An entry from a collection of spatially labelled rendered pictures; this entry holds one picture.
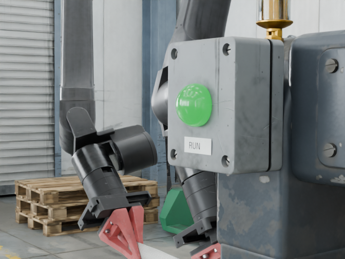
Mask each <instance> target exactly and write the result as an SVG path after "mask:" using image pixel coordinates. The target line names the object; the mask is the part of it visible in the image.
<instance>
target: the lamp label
mask: <svg viewBox="0 0 345 259"><path fill-rule="evenodd" d="M184 152H188V153H196V154H204V155H211V139H206V138H195V137H184Z"/></svg>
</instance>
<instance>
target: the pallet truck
mask: <svg viewBox="0 0 345 259"><path fill-rule="evenodd" d="M165 148H166V168H167V185H166V186H167V195H165V201H164V205H163V208H162V211H161V214H160V216H159V218H160V222H161V225H162V228H163V230H165V231H167V232H171V233H174V234H178V233H180V232H182V231H183V230H185V229H187V228H188V227H190V226H191V225H193V224H194V220H193V217H192V215H191V212H190V209H189V206H188V204H187V201H186V198H185V195H184V192H183V190H182V188H173V189H172V185H171V177H170V164H169V163H168V137H165Z"/></svg>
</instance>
